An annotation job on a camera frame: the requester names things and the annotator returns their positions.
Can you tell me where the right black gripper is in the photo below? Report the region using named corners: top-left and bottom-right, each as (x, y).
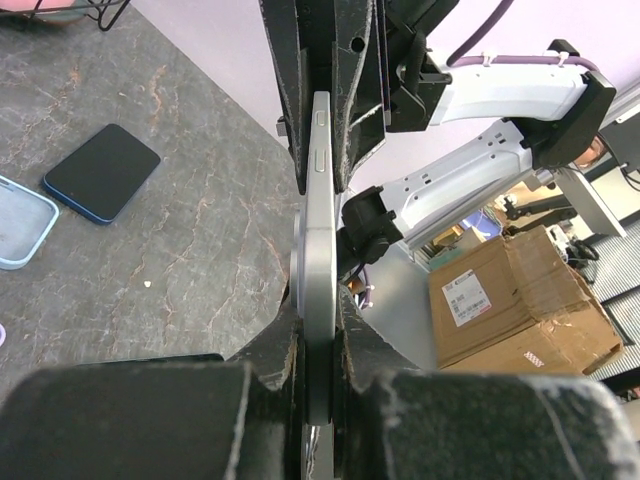
top-left (260, 0), bottom-right (453, 195)

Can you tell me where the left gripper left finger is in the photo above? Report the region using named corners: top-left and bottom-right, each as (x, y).
top-left (1, 303), bottom-right (300, 479)

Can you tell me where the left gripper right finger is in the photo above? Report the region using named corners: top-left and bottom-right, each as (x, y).
top-left (334, 288), bottom-right (639, 479)

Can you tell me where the phone with silver edge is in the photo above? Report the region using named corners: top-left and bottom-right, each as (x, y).
top-left (291, 91), bottom-right (337, 426)

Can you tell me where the phone with blue edge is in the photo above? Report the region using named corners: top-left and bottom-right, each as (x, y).
top-left (42, 123), bottom-right (161, 225)

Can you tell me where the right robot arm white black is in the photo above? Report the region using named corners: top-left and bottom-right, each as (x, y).
top-left (260, 1), bottom-right (615, 280)

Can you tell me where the light blue phone case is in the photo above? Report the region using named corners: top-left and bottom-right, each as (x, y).
top-left (0, 176), bottom-right (59, 271)

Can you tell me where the cardboard box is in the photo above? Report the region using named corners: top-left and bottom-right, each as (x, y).
top-left (428, 227), bottom-right (623, 376)

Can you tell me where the pink plate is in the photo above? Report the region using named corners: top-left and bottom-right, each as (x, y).
top-left (1, 0), bottom-right (94, 26)

